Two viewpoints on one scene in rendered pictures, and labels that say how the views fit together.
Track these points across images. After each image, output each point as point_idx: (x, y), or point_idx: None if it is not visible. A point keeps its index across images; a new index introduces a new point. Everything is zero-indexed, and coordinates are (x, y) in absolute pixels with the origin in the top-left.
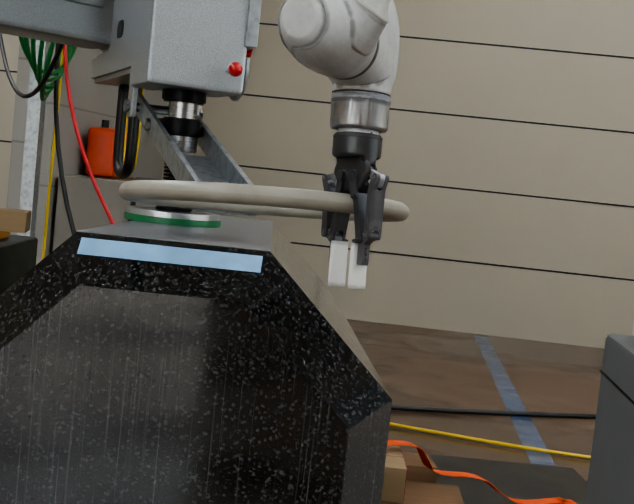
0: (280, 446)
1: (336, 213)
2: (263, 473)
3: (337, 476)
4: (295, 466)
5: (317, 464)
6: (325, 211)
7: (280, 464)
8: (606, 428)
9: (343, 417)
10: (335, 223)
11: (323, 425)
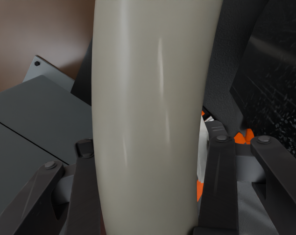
0: (287, 70)
1: (211, 186)
2: (286, 54)
3: (246, 112)
4: (271, 81)
5: (260, 99)
6: (292, 182)
7: (280, 68)
8: None
9: (262, 133)
10: (207, 165)
11: (269, 112)
